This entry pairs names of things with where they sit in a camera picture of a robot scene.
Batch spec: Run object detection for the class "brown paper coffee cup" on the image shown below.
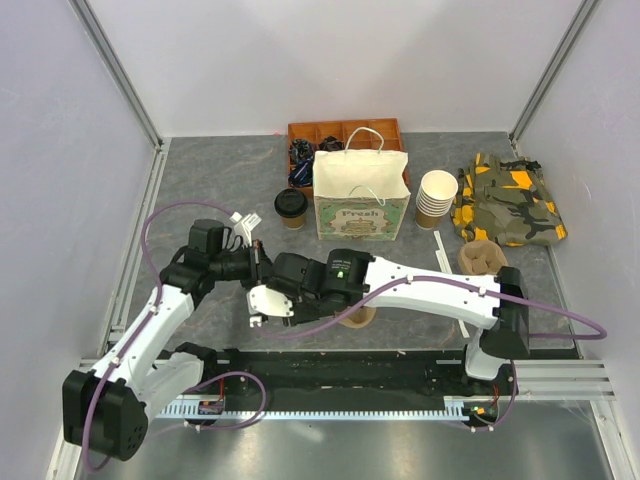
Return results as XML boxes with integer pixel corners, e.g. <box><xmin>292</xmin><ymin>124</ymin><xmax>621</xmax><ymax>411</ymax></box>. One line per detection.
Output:
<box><xmin>281</xmin><ymin>213</ymin><xmax>306</xmax><ymax>230</ymax></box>

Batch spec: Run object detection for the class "cardboard cup carrier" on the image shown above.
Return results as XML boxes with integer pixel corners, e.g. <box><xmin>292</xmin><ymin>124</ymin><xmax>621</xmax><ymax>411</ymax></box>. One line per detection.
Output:
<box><xmin>457</xmin><ymin>240</ymin><xmax>509</xmax><ymax>275</ymax></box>
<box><xmin>339</xmin><ymin>307</ymin><xmax>376</xmax><ymax>329</ymax></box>

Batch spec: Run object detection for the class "black plastic cup lid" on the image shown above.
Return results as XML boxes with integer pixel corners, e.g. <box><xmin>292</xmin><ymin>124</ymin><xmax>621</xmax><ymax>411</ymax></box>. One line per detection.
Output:
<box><xmin>274</xmin><ymin>188</ymin><xmax>309</xmax><ymax>218</ymax></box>

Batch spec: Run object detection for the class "green printed paper bag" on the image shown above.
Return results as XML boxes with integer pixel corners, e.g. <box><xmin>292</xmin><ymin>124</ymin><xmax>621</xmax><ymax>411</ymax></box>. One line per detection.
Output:
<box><xmin>312</xmin><ymin>126</ymin><xmax>411</xmax><ymax>241</ymax></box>

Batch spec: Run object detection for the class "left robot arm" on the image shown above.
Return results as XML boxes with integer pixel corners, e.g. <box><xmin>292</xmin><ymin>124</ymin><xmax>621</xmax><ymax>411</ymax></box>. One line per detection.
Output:
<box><xmin>62</xmin><ymin>213</ymin><xmax>268</xmax><ymax>461</ymax></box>

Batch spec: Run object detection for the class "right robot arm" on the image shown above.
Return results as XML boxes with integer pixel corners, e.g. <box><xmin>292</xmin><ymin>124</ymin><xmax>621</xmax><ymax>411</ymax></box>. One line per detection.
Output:
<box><xmin>266</xmin><ymin>249</ymin><xmax>530</xmax><ymax>394</ymax></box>

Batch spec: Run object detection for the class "blue striped rolled tie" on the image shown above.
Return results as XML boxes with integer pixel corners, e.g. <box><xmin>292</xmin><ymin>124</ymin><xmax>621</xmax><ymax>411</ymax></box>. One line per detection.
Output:
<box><xmin>288</xmin><ymin>159</ymin><xmax>314</xmax><ymax>188</ymax></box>

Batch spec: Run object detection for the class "dark rolled tie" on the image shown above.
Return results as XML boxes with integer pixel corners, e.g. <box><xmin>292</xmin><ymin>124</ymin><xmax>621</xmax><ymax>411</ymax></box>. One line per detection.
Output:
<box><xmin>289</xmin><ymin>138</ymin><xmax>315</xmax><ymax>164</ymax></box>

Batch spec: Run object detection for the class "brown rolled tie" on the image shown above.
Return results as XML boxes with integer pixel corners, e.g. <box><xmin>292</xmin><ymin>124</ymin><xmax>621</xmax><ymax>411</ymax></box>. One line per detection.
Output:
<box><xmin>318</xmin><ymin>136</ymin><xmax>344</xmax><ymax>152</ymax></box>

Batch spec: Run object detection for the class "white wrapped straw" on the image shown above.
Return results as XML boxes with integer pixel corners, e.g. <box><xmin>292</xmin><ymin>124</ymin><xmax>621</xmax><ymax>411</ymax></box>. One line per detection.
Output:
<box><xmin>434</xmin><ymin>249</ymin><xmax>472</xmax><ymax>340</ymax></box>
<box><xmin>433</xmin><ymin>230</ymin><xmax>452</xmax><ymax>274</ymax></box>

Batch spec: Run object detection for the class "orange wooden compartment tray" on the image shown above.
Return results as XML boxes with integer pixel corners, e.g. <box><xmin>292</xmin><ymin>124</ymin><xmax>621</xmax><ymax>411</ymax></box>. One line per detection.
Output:
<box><xmin>286</xmin><ymin>118</ymin><xmax>405</xmax><ymax>200</ymax></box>

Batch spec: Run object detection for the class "stack of paper cups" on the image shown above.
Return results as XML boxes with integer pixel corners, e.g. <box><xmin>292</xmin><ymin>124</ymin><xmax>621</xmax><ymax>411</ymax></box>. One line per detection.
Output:
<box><xmin>415</xmin><ymin>170</ymin><xmax>458</xmax><ymax>229</ymax></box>

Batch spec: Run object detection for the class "camouflage cloth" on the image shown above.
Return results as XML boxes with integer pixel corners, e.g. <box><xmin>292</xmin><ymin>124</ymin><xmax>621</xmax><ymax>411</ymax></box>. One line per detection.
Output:
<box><xmin>451</xmin><ymin>152</ymin><xmax>568</xmax><ymax>247</ymax></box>

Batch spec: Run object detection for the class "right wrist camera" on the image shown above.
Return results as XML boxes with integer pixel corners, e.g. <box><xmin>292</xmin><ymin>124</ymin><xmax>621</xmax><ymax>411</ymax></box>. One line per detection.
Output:
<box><xmin>246</xmin><ymin>285</ymin><xmax>294</xmax><ymax>328</ymax></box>

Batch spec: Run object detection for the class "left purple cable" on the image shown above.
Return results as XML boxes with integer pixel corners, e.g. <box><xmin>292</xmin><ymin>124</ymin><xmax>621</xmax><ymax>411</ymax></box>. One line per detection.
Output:
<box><xmin>81</xmin><ymin>200</ymin><xmax>241</xmax><ymax>472</ymax></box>

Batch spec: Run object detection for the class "purple cable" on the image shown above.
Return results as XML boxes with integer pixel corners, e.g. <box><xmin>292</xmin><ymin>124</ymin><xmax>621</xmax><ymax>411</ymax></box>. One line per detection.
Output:
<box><xmin>254</xmin><ymin>274</ymin><xmax>608</xmax><ymax>433</ymax></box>
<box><xmin>81</xmin><ymin>200</ymin><xmax>241</xmax><ymax>472</ymax></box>

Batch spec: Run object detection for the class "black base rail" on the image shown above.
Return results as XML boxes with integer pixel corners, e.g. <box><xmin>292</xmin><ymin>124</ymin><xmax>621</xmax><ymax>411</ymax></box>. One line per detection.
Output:
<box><xmin>177</xmin><ymin>343</ymin><xmax>513</xmax><ymax>414</ymax></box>

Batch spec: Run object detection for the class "slotted cable duct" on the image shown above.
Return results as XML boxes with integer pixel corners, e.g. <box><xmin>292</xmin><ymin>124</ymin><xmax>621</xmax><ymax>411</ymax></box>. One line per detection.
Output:
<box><xmin>157</xmin><ymin>396</ymin><xmax>499</xmax><ymax>421</ymax></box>

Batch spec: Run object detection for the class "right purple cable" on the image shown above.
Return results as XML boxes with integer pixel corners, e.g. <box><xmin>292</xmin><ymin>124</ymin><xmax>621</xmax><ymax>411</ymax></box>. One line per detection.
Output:
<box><xmin>254</xmin><ymin>274</ymin><xmax>608</xmax><ymax>433</ymax></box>

